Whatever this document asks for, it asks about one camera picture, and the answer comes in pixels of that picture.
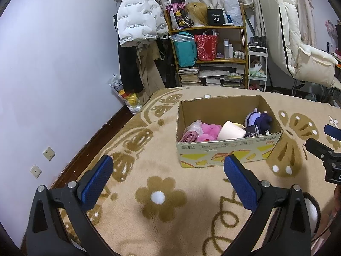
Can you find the plastic bag with snacks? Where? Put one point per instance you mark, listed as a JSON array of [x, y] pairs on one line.
[[125, 96]]

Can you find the cream padded chair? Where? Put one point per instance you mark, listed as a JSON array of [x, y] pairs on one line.
[[293, 32]]

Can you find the dark purple plush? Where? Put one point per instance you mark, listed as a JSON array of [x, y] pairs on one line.
[[263, 122]]

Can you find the teal bag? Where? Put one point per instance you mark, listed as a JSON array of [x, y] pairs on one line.
[[185, 50]]

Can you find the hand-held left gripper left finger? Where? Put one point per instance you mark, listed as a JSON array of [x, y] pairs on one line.
[[97, 181]]

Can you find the row of cosmetic bottles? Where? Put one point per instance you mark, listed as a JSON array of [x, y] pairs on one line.
[[227, 49]]

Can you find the wooden shelf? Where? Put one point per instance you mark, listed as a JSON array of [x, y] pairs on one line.
[[242, 32]]

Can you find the white trolley cart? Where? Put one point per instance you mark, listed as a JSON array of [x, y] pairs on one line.
[[265, 58]]

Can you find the red patterned bag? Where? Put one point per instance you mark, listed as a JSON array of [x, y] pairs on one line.
[[205, 48]]

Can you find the black hanging garment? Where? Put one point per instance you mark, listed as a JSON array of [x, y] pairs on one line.
[[129, 66]]

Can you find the white wall socket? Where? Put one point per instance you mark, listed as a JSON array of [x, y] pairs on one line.
[[48, 153], [36, 171]]

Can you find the blond wig head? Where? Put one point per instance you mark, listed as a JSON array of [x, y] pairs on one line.
[[197, 13]]

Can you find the beige flower printed blanket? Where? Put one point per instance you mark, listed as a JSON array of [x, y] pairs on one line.
[[149, 170]]

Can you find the pink white fuzzy plush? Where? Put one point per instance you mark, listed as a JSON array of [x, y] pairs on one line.
[[209, 132]]

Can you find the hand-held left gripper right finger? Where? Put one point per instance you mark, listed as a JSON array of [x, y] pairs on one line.
[[239, 184]]

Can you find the black box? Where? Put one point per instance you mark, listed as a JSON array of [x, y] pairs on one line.
[[215, 17]]

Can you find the white puffer jacket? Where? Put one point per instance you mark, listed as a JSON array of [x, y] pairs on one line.
[[138, 13]]

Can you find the lavender white plush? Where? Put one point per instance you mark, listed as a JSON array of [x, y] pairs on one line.
[[251, 117]]

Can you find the white plastic bag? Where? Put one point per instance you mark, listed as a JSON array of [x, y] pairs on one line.
[[231, 5]]

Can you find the pink desk fan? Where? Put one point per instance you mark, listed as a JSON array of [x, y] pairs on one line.
[[331, 28]]

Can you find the black pink patterned bag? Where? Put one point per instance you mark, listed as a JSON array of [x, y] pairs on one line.
[[177, 13]]

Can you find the pink packaged socks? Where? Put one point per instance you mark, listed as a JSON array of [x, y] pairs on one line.
[[190, 132]]

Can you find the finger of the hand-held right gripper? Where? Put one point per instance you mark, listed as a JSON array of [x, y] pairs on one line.
[[331, 130], [317, 146]]

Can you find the beige hanging trousers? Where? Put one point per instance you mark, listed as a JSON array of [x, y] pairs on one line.
[[150, 77]]

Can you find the cardboard box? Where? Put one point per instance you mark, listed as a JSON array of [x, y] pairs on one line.
[[226, 152]]

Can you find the stack of books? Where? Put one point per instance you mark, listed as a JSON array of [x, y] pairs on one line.
[[210, 76]]

